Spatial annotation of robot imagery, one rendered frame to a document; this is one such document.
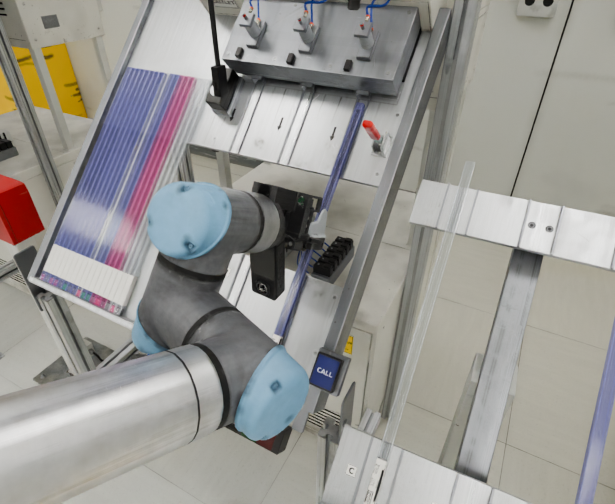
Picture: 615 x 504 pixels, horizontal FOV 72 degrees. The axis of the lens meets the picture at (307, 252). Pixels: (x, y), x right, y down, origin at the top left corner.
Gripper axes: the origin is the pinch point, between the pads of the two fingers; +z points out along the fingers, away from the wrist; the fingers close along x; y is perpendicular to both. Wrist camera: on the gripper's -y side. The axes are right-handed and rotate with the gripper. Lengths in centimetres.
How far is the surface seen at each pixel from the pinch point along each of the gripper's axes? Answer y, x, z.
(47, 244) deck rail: -17, 58, -5
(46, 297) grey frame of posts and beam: -31, 61, -1
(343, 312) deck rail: -9.7, -9.4, -2.9
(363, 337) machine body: -22.1, -6.9, 28.0
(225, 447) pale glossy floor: -78, 30, 46
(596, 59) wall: 91, -45, 153
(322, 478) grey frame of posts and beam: -43.4, -11.4, 5.6
